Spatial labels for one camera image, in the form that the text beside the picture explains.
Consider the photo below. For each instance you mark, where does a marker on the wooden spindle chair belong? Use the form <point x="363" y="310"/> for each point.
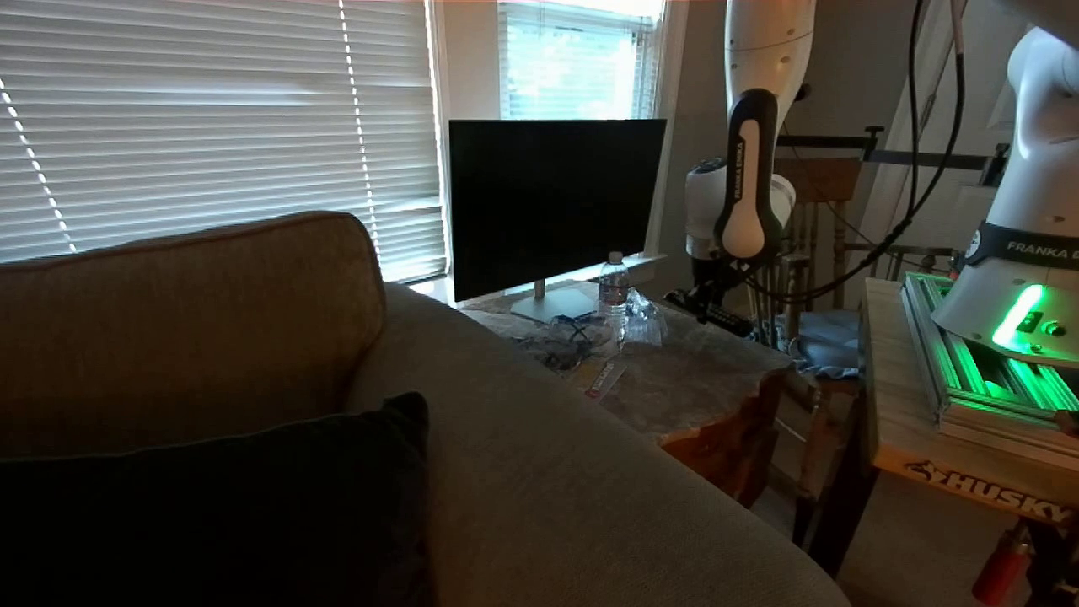
<point x="810" y="189"/>

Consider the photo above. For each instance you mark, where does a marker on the blue crumpled cloth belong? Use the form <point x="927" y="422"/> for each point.
<point x="830" y="342"/>

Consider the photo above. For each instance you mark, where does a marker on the clear plastic zip bag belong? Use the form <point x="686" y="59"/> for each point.
<point x="628" y="338"/>

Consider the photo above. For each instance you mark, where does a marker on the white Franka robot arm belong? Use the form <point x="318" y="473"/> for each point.
<point x="762" y="47"/>

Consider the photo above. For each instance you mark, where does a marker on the black flat screen monitor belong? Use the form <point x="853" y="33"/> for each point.
<point x="551" y="197"/>

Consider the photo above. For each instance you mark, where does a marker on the small clear water bottle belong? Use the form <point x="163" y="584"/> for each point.
<point x="610" y="278"/>

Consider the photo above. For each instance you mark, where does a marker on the dark throw cushion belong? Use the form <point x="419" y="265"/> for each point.
<point x="223" y="518"/>

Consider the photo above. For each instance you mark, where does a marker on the wooden Husky workbench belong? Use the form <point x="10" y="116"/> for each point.
<point x="967" y="461"/>

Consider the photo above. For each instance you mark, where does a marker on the grey fabric sofa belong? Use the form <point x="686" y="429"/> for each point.
<point x="542" y="473"/>

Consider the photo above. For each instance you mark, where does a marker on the wide white window blind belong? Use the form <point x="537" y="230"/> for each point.
<point x="205" y="114"/>

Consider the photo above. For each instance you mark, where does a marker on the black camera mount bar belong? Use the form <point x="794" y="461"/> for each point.
<point x="837" y="141"/>

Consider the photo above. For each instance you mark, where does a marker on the green lit aluminium frame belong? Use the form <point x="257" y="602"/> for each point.
<point x="997" y="375"/>

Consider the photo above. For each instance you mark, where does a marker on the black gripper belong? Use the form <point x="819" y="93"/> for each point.
<point x="708" y="274"/>

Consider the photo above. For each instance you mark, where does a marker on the narrow white window blind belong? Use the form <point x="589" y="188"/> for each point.
<point x="573" y="57"/>

